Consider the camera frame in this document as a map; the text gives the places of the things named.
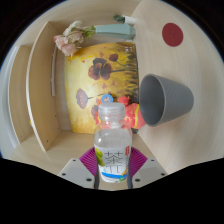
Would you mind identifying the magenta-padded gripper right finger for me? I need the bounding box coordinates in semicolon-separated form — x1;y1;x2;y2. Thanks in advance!
128;147;168;190

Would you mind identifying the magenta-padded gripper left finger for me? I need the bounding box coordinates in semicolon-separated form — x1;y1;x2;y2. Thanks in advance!
57;147;100;190

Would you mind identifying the clear plastic drink bottle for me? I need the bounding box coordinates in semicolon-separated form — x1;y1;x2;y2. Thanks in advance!
93;102;133;184

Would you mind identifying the red plush bear toy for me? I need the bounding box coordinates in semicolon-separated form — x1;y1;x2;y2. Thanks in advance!
95;93;147;134

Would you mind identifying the grey ribbed cup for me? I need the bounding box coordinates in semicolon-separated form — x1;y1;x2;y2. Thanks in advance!
139;73;195;128

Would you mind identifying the light wooden shelf board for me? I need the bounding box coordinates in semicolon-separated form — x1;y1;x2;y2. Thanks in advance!
7;44;34;144
25;21;61;153

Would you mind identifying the yellow poppy flower painting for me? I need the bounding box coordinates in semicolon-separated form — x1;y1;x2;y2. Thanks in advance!
63;41;139;135

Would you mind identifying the white light strip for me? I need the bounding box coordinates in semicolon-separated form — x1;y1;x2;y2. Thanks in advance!
50;43;57;98

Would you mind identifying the pink and white flower bouquet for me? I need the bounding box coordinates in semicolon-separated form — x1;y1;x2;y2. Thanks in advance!
53;20;97;58

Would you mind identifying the flat round red coaster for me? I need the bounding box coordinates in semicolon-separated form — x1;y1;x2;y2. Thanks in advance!
161;22;185;48

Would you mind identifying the teal faceted vase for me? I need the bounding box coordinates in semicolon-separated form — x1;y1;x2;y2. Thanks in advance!
94;23;137;41

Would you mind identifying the small potted succulent plant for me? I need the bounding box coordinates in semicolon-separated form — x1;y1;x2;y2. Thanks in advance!
113;13;138;26

